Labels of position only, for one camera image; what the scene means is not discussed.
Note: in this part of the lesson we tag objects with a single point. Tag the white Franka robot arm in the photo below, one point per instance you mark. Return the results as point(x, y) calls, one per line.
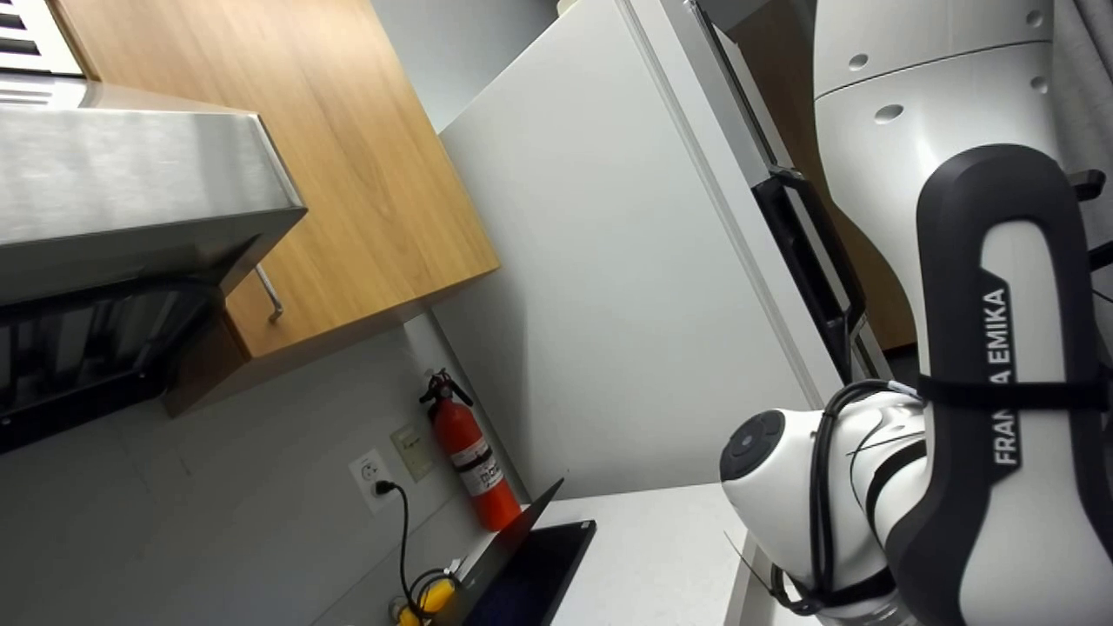
point(926, 142)

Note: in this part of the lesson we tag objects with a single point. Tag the red fire extinguisher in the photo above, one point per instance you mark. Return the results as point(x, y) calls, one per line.
point(470, 453)

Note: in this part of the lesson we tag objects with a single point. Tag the yellow black headphones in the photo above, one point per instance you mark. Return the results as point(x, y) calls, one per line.
point(440, 591)

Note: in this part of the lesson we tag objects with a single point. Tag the wooden upper cabinet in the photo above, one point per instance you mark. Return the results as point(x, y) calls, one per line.
point(291, 142)

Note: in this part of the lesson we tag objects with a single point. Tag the steel range hood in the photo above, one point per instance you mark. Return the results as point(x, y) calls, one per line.
point(125, 176)

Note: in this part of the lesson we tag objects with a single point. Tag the white switch plate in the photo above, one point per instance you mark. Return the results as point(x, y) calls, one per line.
point(415, 451)

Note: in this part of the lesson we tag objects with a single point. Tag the white wall outlet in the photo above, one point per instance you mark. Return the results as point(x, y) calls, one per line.
point(370, 473)

